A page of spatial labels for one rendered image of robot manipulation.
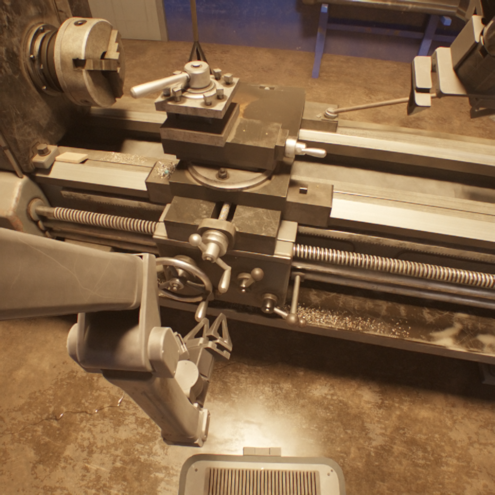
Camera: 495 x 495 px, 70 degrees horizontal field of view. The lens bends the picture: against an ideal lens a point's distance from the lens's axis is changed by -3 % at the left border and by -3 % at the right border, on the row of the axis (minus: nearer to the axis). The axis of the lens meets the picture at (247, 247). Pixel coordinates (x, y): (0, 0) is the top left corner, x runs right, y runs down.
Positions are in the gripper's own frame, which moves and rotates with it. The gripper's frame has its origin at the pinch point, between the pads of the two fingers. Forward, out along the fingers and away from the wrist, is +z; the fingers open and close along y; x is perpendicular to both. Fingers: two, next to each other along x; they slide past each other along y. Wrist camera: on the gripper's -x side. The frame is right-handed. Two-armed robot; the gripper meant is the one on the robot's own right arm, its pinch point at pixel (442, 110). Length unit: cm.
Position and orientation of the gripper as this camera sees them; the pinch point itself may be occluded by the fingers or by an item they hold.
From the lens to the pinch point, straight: 62.8
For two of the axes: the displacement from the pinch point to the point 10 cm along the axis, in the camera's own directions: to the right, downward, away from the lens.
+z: 0.1, 1.7, 9.9
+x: -0.3, 9.9, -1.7
